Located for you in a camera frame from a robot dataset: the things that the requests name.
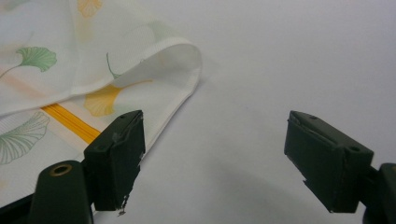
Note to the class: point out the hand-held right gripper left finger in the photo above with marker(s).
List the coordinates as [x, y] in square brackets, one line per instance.
[115, 161]

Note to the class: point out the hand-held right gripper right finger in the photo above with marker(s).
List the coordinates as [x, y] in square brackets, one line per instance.
[327, 161]

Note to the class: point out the white leaf-print mesh laundry bag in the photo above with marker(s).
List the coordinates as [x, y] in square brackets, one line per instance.
[77, 62]

